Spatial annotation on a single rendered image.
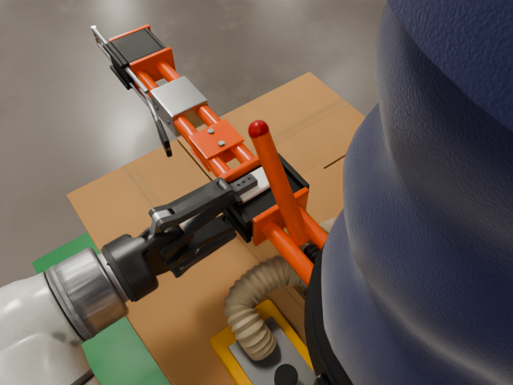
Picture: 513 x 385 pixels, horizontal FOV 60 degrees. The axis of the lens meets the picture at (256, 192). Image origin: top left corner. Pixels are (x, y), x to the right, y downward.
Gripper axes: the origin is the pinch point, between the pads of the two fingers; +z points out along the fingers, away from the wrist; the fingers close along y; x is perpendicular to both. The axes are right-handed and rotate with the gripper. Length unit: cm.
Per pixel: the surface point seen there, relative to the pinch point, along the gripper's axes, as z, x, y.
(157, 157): 10, -69, 65
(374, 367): -10.8, 25.9, -20.5
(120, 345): -31, -43, 120
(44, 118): -10, -174, 119
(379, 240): -10.3, 22.8, -30.1
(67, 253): -31, -91, 119
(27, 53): 2, -234, 119
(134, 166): 2, -70, 65
